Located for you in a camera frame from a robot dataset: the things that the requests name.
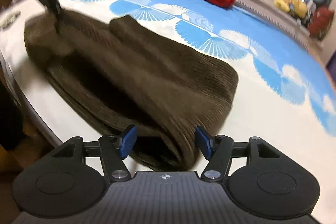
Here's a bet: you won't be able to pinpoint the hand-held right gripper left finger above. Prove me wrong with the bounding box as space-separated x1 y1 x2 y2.
53 125 139 183

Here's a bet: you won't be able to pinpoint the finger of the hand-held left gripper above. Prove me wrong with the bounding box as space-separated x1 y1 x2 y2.
29 0 65 33

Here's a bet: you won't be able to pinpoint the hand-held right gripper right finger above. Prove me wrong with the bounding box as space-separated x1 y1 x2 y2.
195 126 283 183

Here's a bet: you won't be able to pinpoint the dark olive corduroy pants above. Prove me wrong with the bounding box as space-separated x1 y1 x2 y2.
24 9 240 172

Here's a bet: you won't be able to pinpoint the blue shell-print blanket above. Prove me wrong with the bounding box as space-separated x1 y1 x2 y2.
0 0 336 169

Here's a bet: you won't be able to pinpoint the yellow plush toy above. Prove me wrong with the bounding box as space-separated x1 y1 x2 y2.
273 0 308 18

